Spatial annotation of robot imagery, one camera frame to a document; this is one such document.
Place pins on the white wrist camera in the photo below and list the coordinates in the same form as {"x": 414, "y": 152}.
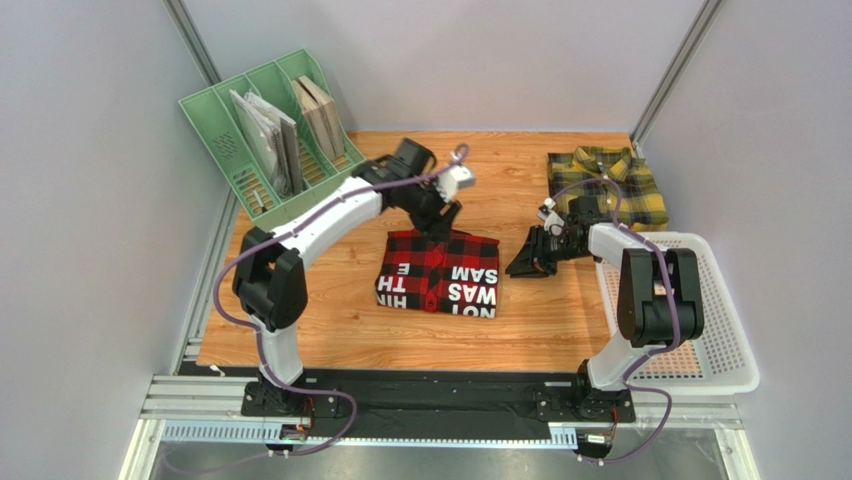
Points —
{"x": 453, "y": 180}
{"x": 553, "y": 222}

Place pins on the aluminium frame rail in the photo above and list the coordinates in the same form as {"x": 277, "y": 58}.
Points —
{"x": 208, "y": 409}

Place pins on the brown books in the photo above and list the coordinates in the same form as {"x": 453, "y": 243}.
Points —
{"x": 320, "y": 111}

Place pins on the white plastic basket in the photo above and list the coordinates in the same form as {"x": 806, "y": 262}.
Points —
{"x": 719, "y": 362}

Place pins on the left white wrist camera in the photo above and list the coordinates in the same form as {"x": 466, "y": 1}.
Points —
{"x": 453, "y": 180}

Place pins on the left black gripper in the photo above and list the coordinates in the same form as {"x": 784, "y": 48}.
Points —
{"x": 441, "y": 230}

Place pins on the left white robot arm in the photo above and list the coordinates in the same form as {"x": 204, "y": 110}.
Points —
{"x": 270, "y": 271}

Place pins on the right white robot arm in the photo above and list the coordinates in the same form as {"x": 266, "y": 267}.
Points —
{"x": 659, "y": 304}

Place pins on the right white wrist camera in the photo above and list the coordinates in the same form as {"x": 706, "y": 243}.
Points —
{"x": 553, "y": 222}

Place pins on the yellow plaid folded shirt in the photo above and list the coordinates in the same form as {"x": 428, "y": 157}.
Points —
{"x": 616, "y": 178}

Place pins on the grey spiral notebooks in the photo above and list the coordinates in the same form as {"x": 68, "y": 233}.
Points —
{"x": 272, "y": 136}

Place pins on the red black plaid shirt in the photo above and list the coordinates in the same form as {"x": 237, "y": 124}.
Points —
{"x": 458, "y": 277}

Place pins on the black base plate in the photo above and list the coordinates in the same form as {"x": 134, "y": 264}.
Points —
{"x": 437, "y": 405}

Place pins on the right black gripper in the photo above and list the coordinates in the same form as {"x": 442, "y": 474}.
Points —
{"x": 544, "y": 246}

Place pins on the green file organizer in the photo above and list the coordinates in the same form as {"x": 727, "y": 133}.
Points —
{"x": 213, "y": 116}

